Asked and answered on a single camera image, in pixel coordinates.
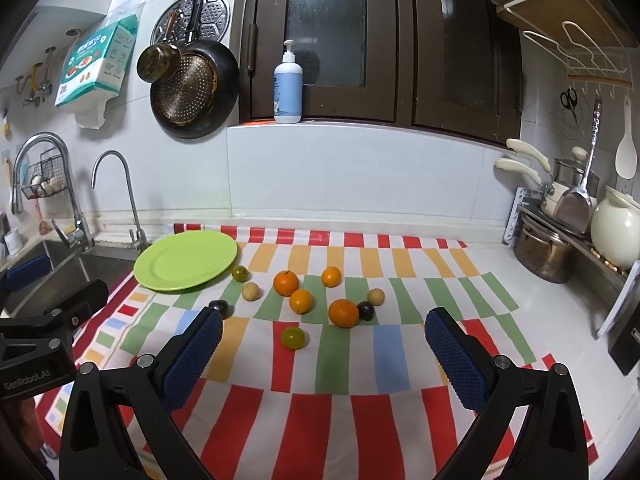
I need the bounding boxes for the dark plum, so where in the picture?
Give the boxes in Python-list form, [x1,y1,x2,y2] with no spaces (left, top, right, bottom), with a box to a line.
[208,299,229,318]
[357,301,375,322]

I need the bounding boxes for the beige round fruit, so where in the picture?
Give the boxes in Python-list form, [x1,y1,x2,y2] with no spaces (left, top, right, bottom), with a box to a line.
[241,282,262,301]
[367,288,385,307]

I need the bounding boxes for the green yellow fruit front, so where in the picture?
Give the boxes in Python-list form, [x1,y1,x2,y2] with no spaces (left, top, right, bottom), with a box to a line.
[280,326,307,351]

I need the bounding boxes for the large orange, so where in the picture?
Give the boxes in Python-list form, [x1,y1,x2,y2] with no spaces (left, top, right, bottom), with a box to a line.
[328,299,360,328]

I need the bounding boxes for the steel sink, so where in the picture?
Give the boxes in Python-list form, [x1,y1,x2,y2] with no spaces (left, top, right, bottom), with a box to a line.
[3,240,138,316]

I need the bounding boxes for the tall spring faucet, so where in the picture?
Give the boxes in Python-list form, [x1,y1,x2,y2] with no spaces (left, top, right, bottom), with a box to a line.
[10,131,93,250]

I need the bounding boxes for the small steel faucet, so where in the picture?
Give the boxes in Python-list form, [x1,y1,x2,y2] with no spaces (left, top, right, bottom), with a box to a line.
[90,148,151,254]

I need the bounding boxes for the green plate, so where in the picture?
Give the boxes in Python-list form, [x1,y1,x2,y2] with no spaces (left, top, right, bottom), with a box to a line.
[134,230,239,292]

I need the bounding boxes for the dish rack shelf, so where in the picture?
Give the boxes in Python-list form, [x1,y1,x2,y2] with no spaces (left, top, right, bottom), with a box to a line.
[502,188,639,315]

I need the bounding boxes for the steel pot lower shelf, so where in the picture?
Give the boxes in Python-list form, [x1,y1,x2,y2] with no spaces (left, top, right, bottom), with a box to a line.
[514,214,578,284]

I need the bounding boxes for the white ceramic jug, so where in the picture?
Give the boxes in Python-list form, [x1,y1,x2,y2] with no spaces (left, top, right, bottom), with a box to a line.
[590,186,640,271]

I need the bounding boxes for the steel spatula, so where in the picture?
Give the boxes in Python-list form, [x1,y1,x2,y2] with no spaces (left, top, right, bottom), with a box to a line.
[555,90,602,234]

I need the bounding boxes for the tissue paper pack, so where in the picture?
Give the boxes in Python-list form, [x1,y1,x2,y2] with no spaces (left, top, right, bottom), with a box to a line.
[55,14,138,113]

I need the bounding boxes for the white rice spoon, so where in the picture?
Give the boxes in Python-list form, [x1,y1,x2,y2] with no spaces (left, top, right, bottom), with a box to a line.
[614,94,638,180]

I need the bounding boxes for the brass colander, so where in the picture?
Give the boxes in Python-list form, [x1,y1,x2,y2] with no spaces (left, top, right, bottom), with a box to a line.
[137,44,217,126]

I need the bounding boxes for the black frying pan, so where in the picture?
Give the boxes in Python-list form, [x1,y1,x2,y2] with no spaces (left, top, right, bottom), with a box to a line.
[150,39,240,140]

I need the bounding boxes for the black scissors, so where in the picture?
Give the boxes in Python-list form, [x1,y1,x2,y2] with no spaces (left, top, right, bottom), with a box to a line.
[560,87,579,127]

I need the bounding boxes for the white blue pump bottle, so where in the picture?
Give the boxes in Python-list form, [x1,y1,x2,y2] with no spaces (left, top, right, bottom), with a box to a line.
[273,39,304,124]

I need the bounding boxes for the round steel steamer rack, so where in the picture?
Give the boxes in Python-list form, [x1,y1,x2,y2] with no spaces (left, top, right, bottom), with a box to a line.
[150,0,231,48]

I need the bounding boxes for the wooden cutting board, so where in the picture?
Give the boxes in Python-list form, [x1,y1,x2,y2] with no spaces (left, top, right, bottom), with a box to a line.
[497,0,639,49]

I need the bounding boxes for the wire basket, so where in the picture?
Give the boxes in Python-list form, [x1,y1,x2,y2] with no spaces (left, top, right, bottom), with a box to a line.
[21,148,67,200]

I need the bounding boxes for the pan with cream handles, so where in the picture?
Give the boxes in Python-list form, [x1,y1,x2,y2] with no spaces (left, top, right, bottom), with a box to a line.
[494,139,588,219]

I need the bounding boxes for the white wire rack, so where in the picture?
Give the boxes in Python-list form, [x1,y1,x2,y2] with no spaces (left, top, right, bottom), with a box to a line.
[522,20,634,91]

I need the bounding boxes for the dark wooden window frame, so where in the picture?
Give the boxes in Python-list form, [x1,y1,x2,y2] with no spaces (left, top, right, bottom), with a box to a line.
[240,0,523,145]

